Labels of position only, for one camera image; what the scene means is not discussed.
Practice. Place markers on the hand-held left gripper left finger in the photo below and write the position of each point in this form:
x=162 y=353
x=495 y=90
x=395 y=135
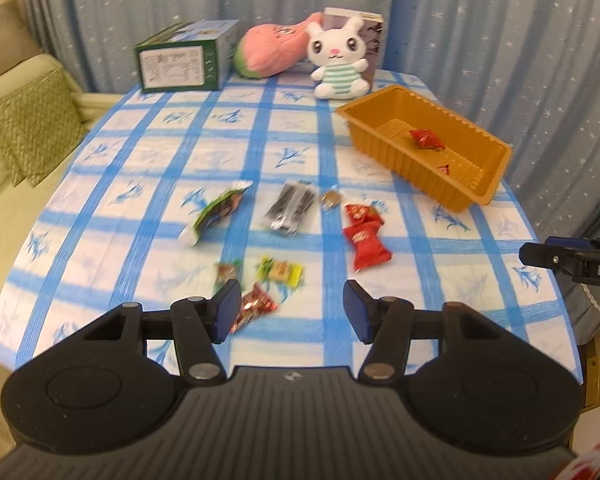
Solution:
x=227 y=310

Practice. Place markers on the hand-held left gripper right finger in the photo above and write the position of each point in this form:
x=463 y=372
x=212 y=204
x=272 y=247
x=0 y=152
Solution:
x=357 y=310

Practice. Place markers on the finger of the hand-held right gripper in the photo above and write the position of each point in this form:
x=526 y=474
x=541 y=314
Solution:
x=570 y=243
x=545 y=256

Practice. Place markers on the red foil candy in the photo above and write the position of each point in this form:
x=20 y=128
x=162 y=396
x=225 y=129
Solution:
x=255 y=305

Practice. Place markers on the small green and red candy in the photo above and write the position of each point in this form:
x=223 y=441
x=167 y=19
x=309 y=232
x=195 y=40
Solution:
x=228 y=271

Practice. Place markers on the yellow and green candy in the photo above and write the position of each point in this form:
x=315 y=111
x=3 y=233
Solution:
x=280 y=271

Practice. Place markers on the plain red snack packet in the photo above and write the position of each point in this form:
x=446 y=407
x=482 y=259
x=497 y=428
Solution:
x=365 y=245

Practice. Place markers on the patterned red snack packet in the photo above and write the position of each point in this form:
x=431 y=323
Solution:
x=360 y=212

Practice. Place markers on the green snack packet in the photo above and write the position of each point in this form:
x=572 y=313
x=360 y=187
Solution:
x=215 y=212

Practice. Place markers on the small brown candy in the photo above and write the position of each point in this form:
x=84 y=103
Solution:
x=331 y=199

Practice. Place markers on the black snack packet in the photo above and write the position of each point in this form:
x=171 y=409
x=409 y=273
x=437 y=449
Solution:
x=290 y=207

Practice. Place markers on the orange plastic tray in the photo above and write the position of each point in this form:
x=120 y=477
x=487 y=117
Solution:
x=380 y=145

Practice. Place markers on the grey lace-trimmed cloth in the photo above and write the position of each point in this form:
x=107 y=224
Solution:
x=585 y=315

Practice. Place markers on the red twisted-wrapper candy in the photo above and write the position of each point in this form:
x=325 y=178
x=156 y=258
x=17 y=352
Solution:
x=425 y=139

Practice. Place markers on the blue checked tablecloth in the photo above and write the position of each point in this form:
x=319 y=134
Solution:
x=300 y=125

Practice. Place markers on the red and white cloth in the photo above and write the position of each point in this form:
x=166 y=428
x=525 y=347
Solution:
x=595 y=467

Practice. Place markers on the blue star-print curtain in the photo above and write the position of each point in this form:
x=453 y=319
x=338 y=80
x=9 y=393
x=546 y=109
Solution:
x=480 y=35

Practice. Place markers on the green cardboard box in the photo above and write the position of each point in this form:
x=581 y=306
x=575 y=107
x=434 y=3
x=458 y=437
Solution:
x=175 y=65

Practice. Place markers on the white rabbit plush toy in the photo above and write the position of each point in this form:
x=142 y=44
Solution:
x=337 y=45

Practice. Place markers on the pink peach plush toy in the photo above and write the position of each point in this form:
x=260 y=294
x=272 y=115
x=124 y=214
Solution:
x=270 y=47

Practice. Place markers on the green zigzag pillow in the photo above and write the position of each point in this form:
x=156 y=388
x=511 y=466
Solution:
x=35 y=125

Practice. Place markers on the brown white box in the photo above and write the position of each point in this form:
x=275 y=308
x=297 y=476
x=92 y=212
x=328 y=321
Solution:
x=372 y=35

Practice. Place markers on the beige pillow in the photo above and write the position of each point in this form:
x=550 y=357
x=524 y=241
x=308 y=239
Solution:
x=5 y=35

